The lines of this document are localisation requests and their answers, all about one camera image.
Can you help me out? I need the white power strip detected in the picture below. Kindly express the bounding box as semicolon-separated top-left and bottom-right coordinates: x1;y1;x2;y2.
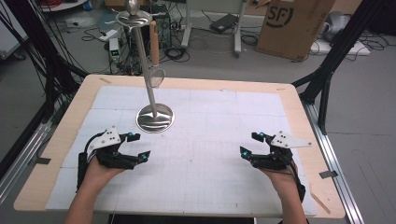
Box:
98;29;120;42

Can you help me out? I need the flat white board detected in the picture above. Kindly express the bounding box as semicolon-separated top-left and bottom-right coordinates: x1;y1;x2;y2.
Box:
310;39;372;57

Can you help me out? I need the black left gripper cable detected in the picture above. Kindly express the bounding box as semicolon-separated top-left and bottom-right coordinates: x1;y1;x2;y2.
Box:
76;132;104;192

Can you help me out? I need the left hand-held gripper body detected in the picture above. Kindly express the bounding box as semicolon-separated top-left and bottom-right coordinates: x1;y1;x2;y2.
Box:
86;125;142;171

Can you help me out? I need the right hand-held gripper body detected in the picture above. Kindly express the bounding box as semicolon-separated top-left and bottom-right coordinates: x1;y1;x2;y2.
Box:
248;130;313;172

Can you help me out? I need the aluminium rail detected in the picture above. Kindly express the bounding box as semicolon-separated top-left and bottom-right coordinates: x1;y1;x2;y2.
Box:
303;102;366;224
0;121;53;205

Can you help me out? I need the thin wooden stick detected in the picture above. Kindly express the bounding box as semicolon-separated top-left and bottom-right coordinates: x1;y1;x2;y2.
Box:
309;190;332;216

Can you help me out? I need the coiled black cable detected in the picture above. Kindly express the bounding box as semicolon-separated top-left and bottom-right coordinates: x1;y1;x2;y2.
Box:
163;46;191;63

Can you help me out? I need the power supply with green display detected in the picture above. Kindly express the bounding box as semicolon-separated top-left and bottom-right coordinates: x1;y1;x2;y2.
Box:
108;37;121;63

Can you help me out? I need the person's left hand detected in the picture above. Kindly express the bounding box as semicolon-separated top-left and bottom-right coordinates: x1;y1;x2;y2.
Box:
81;158;126;198

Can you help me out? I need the flat black device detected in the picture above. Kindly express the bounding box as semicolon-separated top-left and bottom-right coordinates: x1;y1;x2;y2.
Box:
209;13;239;35

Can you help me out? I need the white grid mat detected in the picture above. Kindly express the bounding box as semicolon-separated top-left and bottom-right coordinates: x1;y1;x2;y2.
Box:
45;85;318;218

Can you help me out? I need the light wooden table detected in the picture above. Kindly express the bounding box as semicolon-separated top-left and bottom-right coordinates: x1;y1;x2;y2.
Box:
13;74;347;220

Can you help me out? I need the steel rack stand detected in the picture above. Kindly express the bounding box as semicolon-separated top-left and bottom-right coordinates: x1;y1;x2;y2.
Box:
104;0;176;134

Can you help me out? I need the black metal frame with cables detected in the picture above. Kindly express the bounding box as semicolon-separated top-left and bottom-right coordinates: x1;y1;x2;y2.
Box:
0;0;90;182

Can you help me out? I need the black computer tower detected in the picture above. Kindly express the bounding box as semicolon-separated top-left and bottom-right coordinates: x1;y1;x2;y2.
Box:
151;3;173;49

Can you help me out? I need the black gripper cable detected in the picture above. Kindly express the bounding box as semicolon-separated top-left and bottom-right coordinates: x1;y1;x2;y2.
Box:
76;132;104;192
289;157;308;203

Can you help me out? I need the grey bag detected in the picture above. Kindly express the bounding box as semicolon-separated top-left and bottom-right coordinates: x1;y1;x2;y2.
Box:
322;10;352;42

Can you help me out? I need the white rolling stand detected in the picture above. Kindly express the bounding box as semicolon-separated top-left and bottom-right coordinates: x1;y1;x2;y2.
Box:
180;0;249;59

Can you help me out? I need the wooden-handled mesh strainer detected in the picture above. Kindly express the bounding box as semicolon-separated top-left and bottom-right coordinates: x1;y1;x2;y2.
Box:
148;20;167;90

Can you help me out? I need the brown cardboard box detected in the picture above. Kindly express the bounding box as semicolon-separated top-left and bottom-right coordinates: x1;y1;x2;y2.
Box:
255;0;336;62

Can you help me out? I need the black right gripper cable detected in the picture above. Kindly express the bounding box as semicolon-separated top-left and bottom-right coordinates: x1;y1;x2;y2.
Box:
289;157;308;203

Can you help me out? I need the person's right hand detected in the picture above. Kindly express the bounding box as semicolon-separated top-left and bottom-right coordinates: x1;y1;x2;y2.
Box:
261;167;301;201

